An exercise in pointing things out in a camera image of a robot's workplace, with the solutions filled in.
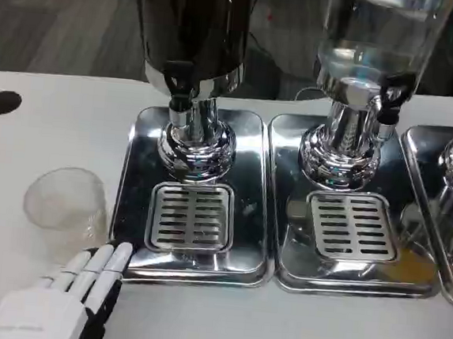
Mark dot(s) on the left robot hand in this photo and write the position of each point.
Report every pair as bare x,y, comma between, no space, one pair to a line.
31,315

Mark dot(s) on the clear ribbed glass cup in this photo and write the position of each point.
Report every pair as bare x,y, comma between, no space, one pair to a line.
65,203

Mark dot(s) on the steel slotted tray grid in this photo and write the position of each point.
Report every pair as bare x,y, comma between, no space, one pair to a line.
350,228
190,218

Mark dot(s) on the black round counter hole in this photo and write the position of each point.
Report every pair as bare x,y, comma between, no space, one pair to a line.
2,103

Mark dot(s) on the steel drip tray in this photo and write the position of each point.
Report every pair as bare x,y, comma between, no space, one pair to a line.
249,179
289,175
421,163

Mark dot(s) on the black dispenser tap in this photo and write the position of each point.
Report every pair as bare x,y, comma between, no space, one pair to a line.
388,116
180,106

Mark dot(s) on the dark drink dispenser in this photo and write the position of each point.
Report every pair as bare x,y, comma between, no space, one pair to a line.
191,23

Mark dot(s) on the clear drink dispenser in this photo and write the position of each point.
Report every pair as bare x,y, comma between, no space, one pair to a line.
350,121

